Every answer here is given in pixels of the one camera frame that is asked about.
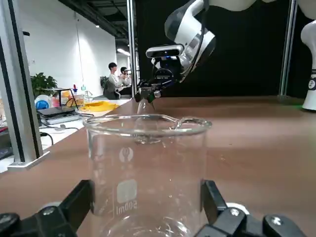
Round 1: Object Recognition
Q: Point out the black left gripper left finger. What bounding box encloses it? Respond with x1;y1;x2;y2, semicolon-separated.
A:
0;179;95;237

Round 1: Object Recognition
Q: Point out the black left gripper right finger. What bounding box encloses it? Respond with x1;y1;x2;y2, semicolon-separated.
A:
195;180;309;237

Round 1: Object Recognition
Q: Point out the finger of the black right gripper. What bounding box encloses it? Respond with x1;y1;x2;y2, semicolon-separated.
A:
134;79;154;103
147;83;163;104

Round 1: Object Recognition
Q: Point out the clear glass conical flask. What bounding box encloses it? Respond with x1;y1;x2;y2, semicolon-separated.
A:
134;87;161;145

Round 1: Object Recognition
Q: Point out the clear glass beaker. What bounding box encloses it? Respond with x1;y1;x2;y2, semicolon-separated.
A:
83;114;212;237

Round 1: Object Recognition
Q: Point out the person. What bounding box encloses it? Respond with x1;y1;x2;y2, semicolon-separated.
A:
103;62;125;100
119;67;133;88

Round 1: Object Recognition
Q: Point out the yellow plastic basket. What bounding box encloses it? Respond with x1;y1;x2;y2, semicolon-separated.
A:
78;100;119;112

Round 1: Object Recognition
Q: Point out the digital scale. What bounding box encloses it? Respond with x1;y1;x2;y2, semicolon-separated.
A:
37;106;82;125

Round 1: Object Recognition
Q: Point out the green potted plant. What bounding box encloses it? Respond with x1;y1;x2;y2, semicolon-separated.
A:
31;72;59;98

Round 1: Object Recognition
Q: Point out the aluminium frame post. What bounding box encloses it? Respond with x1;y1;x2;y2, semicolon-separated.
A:
0;0;51;172
278;0;298;97
126;0;139;99

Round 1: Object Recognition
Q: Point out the thin black cable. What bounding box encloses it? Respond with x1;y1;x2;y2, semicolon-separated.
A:
40;126;80;146

